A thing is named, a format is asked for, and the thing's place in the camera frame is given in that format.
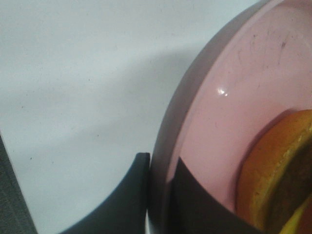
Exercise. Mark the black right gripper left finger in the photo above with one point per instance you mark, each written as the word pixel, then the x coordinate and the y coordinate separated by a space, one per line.
pixel 124 210

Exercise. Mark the toy burger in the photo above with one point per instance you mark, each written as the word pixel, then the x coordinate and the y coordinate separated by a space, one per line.
pixel 274 189

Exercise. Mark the pink round plate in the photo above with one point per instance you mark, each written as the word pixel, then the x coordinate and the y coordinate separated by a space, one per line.
pixel 254 71

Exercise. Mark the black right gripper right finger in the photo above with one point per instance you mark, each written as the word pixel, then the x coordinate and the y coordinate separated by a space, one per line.
pixel 192 210

